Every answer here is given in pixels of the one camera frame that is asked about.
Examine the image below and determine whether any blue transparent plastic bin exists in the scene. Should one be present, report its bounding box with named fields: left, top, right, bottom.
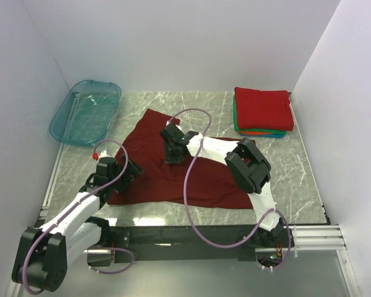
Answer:
left=49, top=80, right=122, bottom=147

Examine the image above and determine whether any dark red t-shirt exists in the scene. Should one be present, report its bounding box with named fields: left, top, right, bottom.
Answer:
left=108, top=110, right=252, bottom=209

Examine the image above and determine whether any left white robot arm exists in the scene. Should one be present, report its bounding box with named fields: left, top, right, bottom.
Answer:
left=11, top=154, right=143, bottom=295

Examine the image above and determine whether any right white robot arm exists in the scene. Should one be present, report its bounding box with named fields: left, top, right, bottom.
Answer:
left=160, top=122, right=291, bottom=249

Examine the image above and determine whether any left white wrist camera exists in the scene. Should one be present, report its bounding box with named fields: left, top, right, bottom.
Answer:
left=92, top=150, right=109, bottom=162

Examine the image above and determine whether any folded blue t-shirt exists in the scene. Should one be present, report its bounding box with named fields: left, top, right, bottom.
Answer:
left=239, top=134, right=285, bottom=139

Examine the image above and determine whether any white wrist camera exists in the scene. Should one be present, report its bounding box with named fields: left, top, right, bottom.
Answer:
left=166, top=118, right=182, bottom=131
left=92, top=150, right=109, bottom=162

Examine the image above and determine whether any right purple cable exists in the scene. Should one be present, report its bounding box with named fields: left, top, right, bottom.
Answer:
left=168, top=108, right=293, bottom=273

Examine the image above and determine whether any folded red t-shirt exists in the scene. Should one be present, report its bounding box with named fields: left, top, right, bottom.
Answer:
left=234, top=87, right=294, bottom=132

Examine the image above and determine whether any folded orange t-shirt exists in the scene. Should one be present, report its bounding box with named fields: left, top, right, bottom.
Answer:
left=238, top=131, right=274, bottom=134

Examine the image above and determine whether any aluminium frame rail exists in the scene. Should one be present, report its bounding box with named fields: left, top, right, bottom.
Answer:
left=20, top=225, right=348, bottom=252

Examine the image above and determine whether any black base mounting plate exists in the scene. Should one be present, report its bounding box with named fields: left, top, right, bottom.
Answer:
left=86, top=224, right=294, bottom=267

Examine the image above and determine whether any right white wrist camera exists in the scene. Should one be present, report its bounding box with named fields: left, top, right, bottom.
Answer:
left=166, top=118, right=182, bottom=131

